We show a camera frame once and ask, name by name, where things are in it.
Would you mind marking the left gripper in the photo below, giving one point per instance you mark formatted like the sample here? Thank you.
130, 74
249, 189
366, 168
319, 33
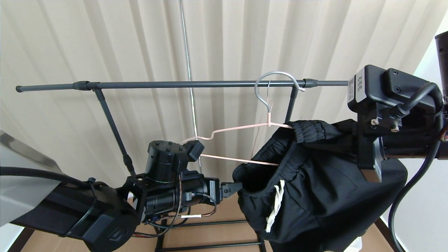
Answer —
189, 196

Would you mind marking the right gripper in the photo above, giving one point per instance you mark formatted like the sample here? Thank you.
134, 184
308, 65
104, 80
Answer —
371, 157

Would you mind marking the black shorts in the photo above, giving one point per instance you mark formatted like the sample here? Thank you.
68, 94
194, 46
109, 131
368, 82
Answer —
332, 196

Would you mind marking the pink clothes hanger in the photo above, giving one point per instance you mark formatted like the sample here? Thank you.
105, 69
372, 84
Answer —
241, 127
268, 94

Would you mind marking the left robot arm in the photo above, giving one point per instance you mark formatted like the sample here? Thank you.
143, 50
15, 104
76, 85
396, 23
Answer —
70, 206

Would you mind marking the black clothes rack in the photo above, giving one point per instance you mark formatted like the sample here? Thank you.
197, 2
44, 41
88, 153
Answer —
157, 84

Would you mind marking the beige curtain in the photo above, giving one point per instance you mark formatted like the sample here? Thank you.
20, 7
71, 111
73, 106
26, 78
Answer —
105, 42

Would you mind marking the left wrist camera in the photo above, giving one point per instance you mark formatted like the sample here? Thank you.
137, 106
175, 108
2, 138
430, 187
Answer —
194, 149

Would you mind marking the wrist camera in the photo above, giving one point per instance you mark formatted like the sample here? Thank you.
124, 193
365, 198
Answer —
194, 149
385, 91

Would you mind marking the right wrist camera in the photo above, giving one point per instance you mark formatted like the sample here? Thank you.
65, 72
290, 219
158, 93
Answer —
385, 91

